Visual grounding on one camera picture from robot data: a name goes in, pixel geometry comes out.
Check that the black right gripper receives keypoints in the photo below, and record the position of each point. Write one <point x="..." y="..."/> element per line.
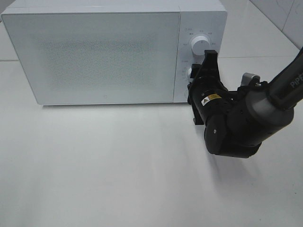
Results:
<point x="210" y="100"/>

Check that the white timer knob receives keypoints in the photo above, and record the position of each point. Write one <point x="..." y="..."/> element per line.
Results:
<point x="188" y="75"/>

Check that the round white door button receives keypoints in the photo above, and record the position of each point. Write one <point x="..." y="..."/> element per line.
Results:
<point x="186" y="94"/>

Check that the white microwave door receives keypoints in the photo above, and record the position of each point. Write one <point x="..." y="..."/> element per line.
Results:
<point x="75" y="59"/>

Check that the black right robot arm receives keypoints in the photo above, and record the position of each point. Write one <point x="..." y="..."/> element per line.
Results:
<point x="237" y="122"/>

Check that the upper white power knob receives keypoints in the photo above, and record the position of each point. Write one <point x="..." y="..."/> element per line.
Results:
<point x="199" y="44"/>

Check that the white microwave oven body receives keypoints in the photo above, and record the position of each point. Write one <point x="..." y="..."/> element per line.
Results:
<point x="195" y="17"/>

